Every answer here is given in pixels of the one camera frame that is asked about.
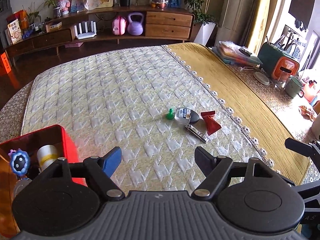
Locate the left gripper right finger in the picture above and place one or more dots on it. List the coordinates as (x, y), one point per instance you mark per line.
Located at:
(204, 160)

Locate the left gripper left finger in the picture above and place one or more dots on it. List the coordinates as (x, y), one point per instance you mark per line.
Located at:
(110, 162)

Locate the silver nail clipper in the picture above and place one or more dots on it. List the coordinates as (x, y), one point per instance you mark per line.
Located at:
(202, 136)

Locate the blue spiky toy figure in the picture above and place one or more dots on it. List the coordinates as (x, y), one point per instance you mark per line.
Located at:
(19, 162)

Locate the red snack packet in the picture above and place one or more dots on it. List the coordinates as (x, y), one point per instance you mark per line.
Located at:
(212, 126)

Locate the red tin box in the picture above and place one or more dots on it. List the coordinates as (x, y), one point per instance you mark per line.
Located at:
(31, 142)

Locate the green pawn piece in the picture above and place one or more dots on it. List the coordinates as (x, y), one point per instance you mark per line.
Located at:
(170, 115)

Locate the quilted cream yellow mat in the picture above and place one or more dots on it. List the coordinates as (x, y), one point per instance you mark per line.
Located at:
(120, 98)

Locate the mustard yellow table runner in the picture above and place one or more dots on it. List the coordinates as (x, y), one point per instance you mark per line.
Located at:
(255, 114)

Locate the green mug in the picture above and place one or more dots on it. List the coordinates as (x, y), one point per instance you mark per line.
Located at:
(294, 87)

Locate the stack of folders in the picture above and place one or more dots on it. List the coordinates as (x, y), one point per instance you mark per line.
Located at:
(233, 54)

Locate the green orange storage box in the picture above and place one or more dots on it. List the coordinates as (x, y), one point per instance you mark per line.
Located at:
(277, 63)

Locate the white wifi router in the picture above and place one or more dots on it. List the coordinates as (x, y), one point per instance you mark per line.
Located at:
(84, 30)

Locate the purple kettlebell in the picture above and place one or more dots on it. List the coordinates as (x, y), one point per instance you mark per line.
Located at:
(135, 28)

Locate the pink toy case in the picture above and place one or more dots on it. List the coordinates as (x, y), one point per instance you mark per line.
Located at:
(119, 25)

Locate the orange gift box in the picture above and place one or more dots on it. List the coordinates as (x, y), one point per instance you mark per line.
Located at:
(5, 67)

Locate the long wooden tv cabinet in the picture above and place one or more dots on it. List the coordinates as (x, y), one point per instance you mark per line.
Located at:
(164, 24)

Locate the potted green plant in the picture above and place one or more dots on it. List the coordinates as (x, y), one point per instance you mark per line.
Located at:
(207, 21)

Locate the snack box on cabinet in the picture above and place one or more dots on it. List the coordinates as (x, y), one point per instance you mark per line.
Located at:
(14, 31)

